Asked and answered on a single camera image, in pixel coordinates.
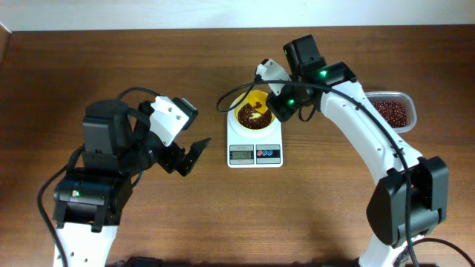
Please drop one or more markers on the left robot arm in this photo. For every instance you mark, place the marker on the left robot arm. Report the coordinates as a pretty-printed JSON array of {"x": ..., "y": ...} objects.
[{"x": 120, "y": 144}]

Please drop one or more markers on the red adzuki beans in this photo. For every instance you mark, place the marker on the red adzuki beans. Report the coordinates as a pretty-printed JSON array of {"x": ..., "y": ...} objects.
[{"x": 393, "y": 112}]

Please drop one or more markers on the white digital kitchen scale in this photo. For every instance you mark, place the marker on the white digital kitchen scale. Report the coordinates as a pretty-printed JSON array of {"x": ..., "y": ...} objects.
[{"x": 253, "y": 149}]

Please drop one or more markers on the clear plastic container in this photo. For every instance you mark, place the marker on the clear plastic container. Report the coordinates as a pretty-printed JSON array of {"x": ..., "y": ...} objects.
[{"x": 402, "y": 98}]

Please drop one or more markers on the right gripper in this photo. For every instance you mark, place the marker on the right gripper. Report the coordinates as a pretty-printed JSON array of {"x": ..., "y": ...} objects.
[{"x": 283, "y": 111}]

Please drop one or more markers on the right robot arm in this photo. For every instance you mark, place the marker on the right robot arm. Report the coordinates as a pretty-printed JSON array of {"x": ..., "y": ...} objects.
[{"x": 411, "y": 194}]

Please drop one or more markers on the red beans in bowl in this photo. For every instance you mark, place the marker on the red beans in bowl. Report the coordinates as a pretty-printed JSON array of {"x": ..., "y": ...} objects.
[{"x": 249, "y": 117}]

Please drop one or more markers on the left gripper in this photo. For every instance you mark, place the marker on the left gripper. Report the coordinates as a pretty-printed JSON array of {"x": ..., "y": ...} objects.
[{"x": 171, "y": 153}]

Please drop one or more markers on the yellow plastic bowl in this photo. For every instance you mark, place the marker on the yellow plastic bowl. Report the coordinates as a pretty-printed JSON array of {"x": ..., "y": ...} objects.
[{"x": 235, "y": 111}]

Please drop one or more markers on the yellow measuring scoop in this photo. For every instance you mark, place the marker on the yellow measuring scoop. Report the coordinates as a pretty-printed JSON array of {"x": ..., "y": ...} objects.
[{"x": 257, "y": 99}]

